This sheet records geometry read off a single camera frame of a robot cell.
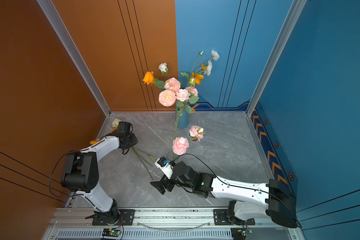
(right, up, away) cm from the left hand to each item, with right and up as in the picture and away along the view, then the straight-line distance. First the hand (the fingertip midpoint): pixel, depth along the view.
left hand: (134, 139), depth 97 cm
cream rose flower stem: (-18, +11, +12) cm, 24 cm away
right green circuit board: (+59, -42, -27) cm, 78 cm away
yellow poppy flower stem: (-20, -1, -11) cm, 23 cm away
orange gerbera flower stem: (+4, -10, -1) cm, 11 cm away
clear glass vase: (+28, -3, -36) cm, 46 cm away
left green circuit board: (-2, -42, -26) cm, 49 cm away
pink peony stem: (+31, 0, -35) cm, 47 cm away
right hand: (+20, -14, -28) cm, 37 cm away
